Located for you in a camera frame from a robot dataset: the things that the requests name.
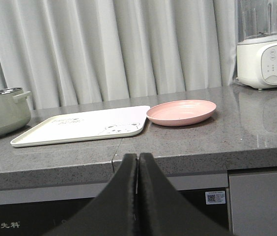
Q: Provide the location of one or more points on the white pleated curtain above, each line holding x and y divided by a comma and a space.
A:
70, 52

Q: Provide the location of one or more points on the black disinfection cabinet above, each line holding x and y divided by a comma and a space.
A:
35, 219

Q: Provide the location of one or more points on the green electric cooking pot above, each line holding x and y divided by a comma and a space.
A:
14, 109

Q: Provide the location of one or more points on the white soy milk blender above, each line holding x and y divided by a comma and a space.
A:
257, 43

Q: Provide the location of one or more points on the white QR code sticker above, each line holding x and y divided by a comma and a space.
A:
215, 197

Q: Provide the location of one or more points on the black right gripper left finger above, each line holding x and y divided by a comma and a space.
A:
112, 212

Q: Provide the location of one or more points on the pink round plate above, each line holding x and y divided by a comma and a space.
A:
181, 113

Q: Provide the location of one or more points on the grey cabinet door panel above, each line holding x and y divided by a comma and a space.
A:
253, 201

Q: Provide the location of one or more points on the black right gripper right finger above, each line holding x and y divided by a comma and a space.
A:
163, 211

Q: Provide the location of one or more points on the cream bear serving tray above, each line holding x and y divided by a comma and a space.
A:
84, 126

